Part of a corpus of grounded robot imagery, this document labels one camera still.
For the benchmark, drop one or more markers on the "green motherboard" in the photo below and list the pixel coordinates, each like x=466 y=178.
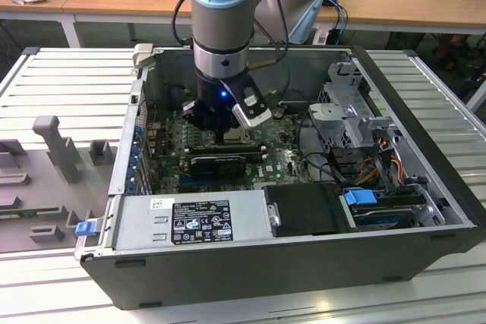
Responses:
x=281 y=157

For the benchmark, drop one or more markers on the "person's bare leg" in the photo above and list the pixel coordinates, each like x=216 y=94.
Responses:
x=450 y=49

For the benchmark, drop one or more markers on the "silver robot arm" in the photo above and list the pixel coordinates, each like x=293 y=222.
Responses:
x=220 y=16

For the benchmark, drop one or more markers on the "blue case clip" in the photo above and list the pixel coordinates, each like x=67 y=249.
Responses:
x=85 y=228

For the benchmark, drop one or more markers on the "CPU socket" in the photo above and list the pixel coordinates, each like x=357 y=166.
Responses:
x=247 y=141

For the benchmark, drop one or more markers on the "black graphics card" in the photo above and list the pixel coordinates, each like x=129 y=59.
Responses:
x=216 y=166

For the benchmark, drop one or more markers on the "white power adapter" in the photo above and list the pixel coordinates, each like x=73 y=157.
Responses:
x=320 y=37

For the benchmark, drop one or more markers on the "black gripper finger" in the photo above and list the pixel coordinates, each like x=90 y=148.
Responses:
x=191 y=113

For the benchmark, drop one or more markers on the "silver square CPU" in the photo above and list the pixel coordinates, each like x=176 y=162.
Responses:
x=235 y=135

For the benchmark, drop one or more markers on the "grey metal drive cage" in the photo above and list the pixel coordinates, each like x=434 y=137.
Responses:
x=334 y=119

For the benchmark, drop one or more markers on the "hard disk in blue carrier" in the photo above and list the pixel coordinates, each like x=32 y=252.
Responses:
x=358 y=199

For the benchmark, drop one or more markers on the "green circuit board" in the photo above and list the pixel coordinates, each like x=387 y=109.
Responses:
x=15 y=213

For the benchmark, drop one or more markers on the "black RAM slot bank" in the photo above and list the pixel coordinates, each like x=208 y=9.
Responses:
x=243 y=148

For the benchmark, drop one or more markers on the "black open PC case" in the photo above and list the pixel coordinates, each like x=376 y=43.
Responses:
x=266 y=274

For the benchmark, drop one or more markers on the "black plastic shroud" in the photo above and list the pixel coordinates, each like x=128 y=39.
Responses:
x=303 y=210

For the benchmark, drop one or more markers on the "grey parts rack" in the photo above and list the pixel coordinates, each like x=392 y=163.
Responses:
x=57 y=187

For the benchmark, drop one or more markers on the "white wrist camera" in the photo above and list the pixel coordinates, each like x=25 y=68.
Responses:
x=250 y=111

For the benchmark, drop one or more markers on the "black round capacitor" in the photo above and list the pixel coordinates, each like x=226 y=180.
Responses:
x=176 y=96

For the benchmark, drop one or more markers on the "grey power supply unit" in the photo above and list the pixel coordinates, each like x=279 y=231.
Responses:
x=247 y=221

